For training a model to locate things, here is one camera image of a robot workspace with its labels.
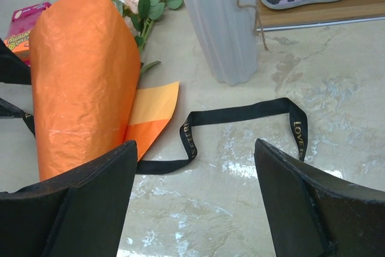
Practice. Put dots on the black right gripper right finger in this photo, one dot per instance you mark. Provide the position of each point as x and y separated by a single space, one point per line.
313 213

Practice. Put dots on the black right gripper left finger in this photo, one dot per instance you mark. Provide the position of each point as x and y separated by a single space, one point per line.
78 213

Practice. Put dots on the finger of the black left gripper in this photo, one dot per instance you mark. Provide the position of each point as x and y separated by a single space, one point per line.
8 110
13 69

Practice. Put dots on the orange paper flower wrap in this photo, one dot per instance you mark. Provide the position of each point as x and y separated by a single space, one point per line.
85 67

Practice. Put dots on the black ribbon with gold text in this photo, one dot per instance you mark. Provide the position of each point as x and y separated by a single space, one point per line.
237 118

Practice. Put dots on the white faceted ceramic vase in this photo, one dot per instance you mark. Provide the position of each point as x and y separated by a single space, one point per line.
226 33

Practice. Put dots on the pink orange candy box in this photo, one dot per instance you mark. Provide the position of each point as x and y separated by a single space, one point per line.
22 22

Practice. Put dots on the white wire shelf rack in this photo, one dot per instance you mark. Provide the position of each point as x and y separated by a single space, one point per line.
344 11

